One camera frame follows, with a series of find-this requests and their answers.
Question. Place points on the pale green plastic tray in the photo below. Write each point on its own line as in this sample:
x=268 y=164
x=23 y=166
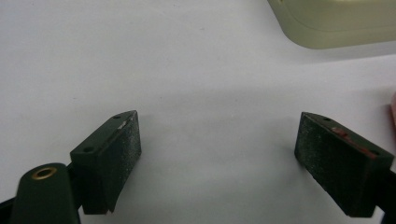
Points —
x=336 y=21

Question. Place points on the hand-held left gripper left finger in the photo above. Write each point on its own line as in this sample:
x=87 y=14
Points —
x=106 y=165

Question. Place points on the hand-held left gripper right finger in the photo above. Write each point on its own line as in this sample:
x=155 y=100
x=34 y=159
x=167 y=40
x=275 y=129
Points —
x=339 y=174

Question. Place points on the pink object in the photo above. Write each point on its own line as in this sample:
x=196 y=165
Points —
x=393 y=110

